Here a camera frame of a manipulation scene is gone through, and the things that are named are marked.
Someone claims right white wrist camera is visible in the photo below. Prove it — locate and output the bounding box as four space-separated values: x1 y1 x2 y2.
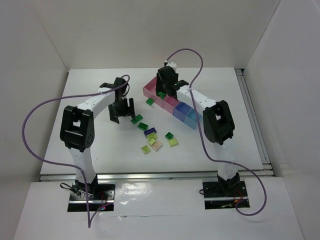
164 60 177 73

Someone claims dark blue lego brick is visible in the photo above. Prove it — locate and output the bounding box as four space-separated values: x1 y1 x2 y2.
143 127 157 137

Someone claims large pink container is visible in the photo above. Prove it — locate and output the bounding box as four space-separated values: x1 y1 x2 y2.
142 77 164 108

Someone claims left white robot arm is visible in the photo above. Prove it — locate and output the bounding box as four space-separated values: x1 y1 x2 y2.
59 75 136 194

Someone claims small pink container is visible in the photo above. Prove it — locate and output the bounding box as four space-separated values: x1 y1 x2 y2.
163 96 180 115

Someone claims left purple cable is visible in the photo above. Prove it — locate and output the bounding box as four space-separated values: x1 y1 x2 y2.
21 74 131 229

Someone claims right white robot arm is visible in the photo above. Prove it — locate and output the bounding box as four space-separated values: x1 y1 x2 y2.
156 61 240 195

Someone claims aluminium front rail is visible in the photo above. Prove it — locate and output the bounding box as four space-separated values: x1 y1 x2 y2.
39 169 275 183

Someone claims long green lego brick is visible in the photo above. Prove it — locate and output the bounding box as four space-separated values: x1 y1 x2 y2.
131 114 143 125

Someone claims lime lego brick lower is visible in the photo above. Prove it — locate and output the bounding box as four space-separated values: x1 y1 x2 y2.
141 145 151 155

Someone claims lime lego brick right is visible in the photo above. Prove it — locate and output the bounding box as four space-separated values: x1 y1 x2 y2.
168 138 179 148

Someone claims lime lego brick upper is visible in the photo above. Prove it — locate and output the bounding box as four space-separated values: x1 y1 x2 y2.
146 132 158 142

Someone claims light blue container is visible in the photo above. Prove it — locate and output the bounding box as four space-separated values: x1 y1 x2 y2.
183 108 198 130

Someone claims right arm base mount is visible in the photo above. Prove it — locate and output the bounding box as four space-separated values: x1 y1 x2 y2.
199 181 250 210

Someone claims beige lego brick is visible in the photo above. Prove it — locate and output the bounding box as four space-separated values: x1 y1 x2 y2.
149 139 162 152

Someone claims dark blue container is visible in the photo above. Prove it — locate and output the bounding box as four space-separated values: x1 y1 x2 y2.
173 102 192 122

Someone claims long green lego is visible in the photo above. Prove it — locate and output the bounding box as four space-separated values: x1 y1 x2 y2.
156 92 167 100

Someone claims green lego brick pair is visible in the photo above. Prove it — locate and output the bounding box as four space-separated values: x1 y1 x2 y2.
165 132 174 141

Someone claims lime lego brick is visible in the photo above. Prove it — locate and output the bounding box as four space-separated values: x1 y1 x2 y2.
146 132 158 142
168 138 179 148
141 145 151 155

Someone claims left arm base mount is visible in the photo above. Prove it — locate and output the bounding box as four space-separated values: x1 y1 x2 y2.
60 182 116 213

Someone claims aluminium side rail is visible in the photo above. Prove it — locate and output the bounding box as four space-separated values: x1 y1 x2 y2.
234 68 274 175

